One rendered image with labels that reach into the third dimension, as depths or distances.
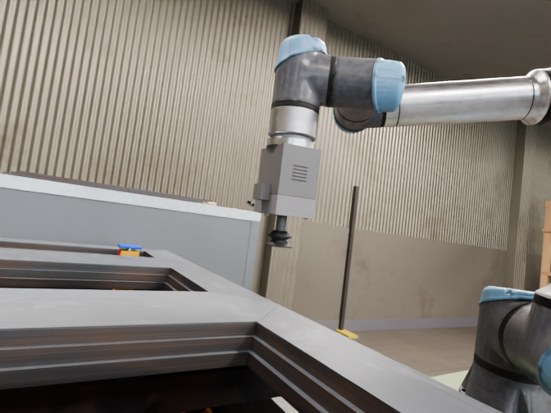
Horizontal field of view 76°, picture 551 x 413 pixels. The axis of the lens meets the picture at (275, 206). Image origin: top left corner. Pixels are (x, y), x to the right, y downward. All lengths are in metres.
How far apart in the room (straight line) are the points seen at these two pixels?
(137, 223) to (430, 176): 4.03
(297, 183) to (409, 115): 0.27
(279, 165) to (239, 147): 2.73
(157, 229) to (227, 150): 1.93
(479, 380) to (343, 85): 0.56
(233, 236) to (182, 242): 0.21
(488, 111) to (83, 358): 0.70
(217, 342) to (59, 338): 0.17
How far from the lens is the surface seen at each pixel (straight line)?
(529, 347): 0.65
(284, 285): 3.33
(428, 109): 0.69
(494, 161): 6.03
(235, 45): 3.48
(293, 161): 0.51
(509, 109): 0.75
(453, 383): 0.91
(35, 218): 1.32
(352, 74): 0.55
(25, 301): 0.53
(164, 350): 0.45
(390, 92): 0.55
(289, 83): 0.54
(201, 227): 1.39
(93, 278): 0.87
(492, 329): 0.73
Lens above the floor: 0.99
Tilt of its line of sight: 4 degrees up
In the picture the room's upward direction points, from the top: 7 degrees clockwise
